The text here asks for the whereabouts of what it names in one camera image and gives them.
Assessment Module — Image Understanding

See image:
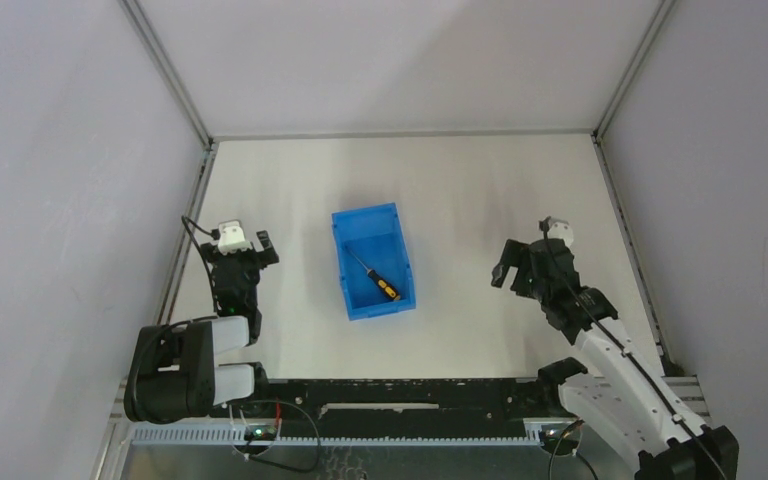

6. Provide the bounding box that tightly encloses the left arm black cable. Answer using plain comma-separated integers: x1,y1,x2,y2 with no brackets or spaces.
180,215,221,314

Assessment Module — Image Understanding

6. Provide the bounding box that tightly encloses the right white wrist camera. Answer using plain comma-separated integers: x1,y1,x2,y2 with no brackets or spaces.
539,216,574,247

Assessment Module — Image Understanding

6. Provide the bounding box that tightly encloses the black cable loop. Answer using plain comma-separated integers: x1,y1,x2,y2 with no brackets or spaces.
228,399,323,476

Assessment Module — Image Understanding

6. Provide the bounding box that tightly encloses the yellow black handled screwdriver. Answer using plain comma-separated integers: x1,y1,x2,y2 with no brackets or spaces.
346,249,401,301

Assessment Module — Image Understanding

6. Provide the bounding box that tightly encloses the grey slotted cable duct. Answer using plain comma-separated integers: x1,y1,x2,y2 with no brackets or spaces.
130,423,544,446

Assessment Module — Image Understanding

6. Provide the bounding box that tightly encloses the blue plastic bin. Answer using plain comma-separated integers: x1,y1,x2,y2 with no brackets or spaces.
332,203,417,321

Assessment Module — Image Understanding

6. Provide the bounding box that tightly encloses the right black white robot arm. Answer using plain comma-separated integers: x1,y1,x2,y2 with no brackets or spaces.
491,237,739,479

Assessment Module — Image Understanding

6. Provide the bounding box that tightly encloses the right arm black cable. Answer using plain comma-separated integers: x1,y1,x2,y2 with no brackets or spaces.
540,219,730,480

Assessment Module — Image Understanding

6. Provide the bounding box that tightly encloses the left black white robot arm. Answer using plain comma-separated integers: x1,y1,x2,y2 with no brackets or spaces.
123,227,279,425

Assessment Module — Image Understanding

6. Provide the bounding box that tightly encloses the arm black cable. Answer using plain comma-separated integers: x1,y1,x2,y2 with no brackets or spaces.
540,219,730,480
180,215,221,314

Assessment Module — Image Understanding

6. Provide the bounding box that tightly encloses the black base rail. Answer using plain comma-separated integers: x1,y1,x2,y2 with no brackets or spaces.
211,378,563,441

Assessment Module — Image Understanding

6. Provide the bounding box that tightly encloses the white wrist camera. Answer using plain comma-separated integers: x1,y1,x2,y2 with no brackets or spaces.
217,220,252,255
539,216,574,247

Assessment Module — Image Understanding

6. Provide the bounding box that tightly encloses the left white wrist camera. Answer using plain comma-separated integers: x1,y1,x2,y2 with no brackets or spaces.
217,220,252,255

